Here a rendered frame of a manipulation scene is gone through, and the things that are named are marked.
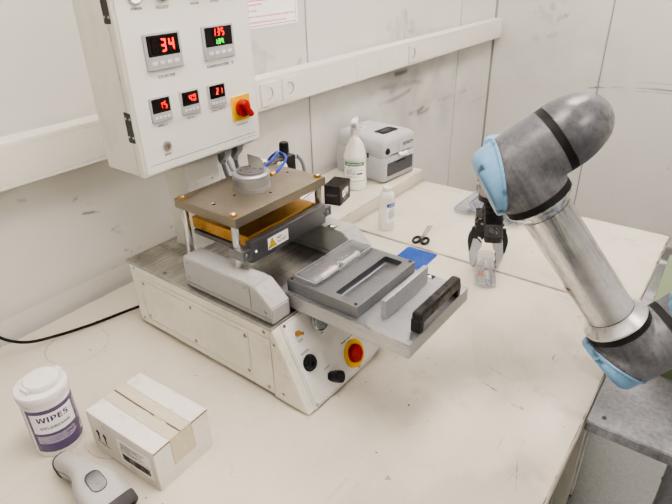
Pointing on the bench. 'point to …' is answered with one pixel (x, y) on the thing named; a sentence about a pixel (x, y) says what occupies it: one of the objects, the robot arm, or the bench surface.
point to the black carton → (337, 191)
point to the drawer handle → (434, 303)
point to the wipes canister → (49, 410)
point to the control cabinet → (172, 89)
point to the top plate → (250, 192)
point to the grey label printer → (381, 149)
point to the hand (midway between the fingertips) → (484, 264)
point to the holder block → (358, 283)
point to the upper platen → (249, 223)
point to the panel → (310, 346)
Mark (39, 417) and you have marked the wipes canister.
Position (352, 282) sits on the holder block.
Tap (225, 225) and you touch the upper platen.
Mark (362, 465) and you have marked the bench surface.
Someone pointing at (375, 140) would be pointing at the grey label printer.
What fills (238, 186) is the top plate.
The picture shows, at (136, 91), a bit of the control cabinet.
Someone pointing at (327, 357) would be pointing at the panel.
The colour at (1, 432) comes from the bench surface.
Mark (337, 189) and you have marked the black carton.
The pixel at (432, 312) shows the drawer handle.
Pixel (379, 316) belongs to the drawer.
